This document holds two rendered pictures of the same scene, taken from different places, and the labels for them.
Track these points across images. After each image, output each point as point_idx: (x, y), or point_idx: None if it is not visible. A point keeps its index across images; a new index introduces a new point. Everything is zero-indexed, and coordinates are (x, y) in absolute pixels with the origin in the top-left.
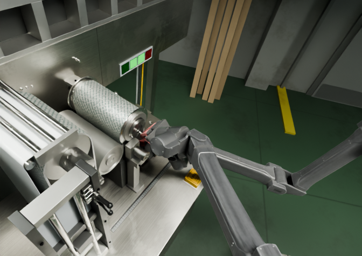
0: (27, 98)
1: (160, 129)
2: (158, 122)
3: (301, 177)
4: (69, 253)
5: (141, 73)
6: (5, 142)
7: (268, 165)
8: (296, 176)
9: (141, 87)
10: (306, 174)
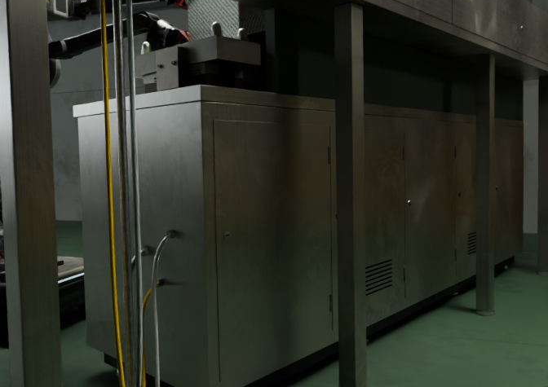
0: None
1: None
2: None
3: (49, 36)
4: None
5: (107, 66)
6: None
7: (63, 41)
8: (48, 41)
9: (109, 138)
10: (47, 30)
